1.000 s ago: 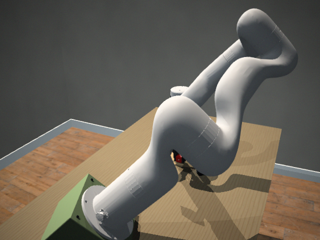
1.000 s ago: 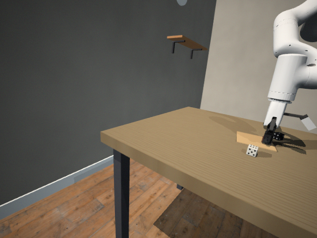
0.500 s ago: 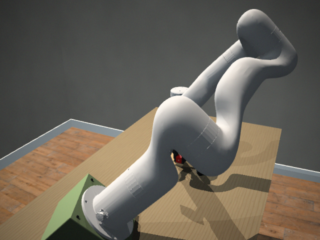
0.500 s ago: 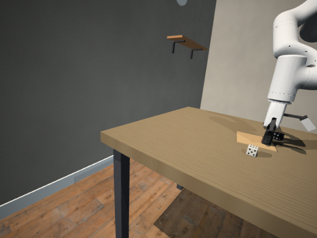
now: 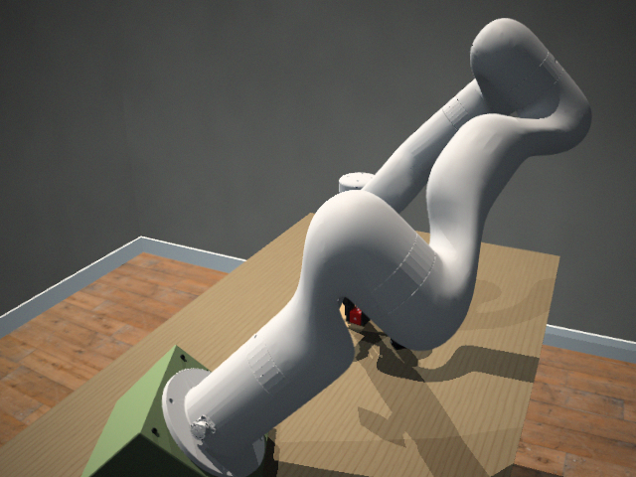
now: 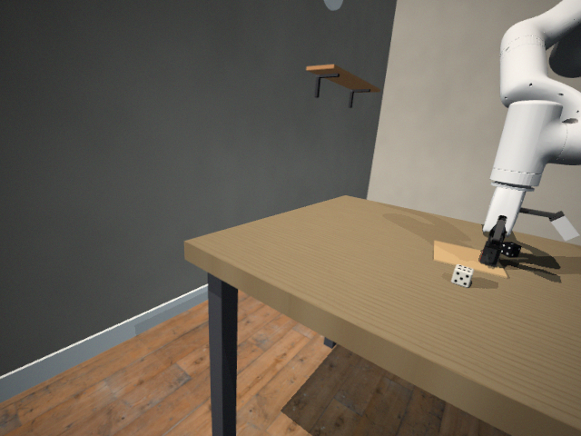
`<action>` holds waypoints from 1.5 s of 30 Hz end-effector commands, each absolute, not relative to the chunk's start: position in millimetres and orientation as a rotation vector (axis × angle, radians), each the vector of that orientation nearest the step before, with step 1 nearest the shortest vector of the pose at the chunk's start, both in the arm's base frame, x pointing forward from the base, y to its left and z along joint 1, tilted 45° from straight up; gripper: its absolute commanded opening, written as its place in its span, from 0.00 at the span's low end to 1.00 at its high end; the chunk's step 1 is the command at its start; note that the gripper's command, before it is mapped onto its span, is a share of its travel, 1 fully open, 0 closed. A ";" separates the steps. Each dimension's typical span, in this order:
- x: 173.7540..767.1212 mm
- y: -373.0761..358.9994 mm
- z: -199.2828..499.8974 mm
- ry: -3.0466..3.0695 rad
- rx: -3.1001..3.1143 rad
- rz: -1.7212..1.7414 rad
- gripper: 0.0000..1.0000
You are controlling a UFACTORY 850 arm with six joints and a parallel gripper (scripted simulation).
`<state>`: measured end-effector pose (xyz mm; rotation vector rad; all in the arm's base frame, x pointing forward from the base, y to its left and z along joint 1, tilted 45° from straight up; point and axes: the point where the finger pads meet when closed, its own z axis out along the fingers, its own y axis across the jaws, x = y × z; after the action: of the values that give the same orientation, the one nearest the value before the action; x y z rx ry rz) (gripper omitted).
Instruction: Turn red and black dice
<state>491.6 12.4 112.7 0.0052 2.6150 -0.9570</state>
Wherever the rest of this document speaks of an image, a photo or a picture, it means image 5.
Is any tan flat mat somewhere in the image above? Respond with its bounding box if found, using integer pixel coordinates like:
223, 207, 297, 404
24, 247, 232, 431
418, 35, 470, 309
340, 303, 385, 334

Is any red die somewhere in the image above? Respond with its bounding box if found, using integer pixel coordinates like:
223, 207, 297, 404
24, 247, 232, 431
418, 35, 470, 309
350, 306, 362, 325

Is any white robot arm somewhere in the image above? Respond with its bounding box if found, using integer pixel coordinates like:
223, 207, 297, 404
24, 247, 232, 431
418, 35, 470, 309
162, 18, 592, 477

